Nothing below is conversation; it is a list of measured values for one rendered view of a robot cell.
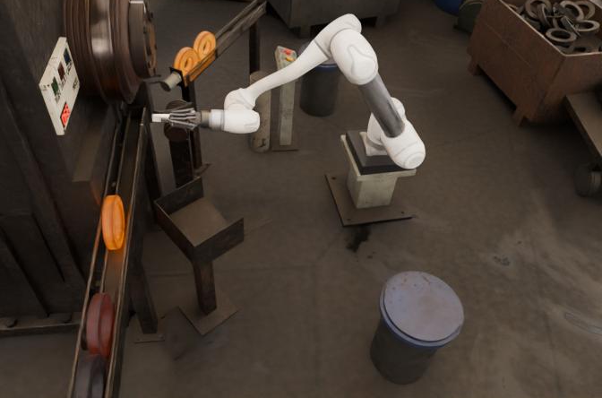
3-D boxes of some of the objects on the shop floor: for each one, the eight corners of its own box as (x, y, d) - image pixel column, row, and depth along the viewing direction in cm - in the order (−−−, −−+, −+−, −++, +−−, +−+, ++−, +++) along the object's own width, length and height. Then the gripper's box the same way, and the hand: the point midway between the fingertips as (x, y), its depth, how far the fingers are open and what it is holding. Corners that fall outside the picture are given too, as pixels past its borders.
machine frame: (-46, 342, 207) (-483, -137, 84) (23, 165, 282) (-153, -222, 160) (133, 327, 217) (-23, -119, 94) (153, 160, 293) (81, -208, 170)
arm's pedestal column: (388, 169, 301) (398, 130, 279) (411, 219, 274) (425, 180, 252) (325, 176, 293) (331, 136, 272) (343, 227, 266) (350, 188, 244)
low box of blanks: (612, 125, 350) (666, 43, 304) (523, 136, 334) (567, 51, 288) (537, 56, 413) (572, -21, 367) (460, 63, 397) (486, -16, 351)
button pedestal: (273, 154, 304) (277, 68, 261) (270, 129, 321) (272, 45, 278) (298, 153, 306) (306, 68, 263) (294, 128, 323) (300, 45, 280)
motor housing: (174, 199, 272) (161, 124, 235) (176, 171, 287) (164, 97, 250) (197, 198, 274) (189, 123, 236) (198, 170, 289) (190, 96, 252)
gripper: (210, 136, 208) (151, 134, 203) (210, 116, 217) (153, 115, 212) (210, 122, 202) (150, 120, 198) (210, 103, 212) (152, 100, 207)
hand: (160, 117), depth 206 cm, fingers closed
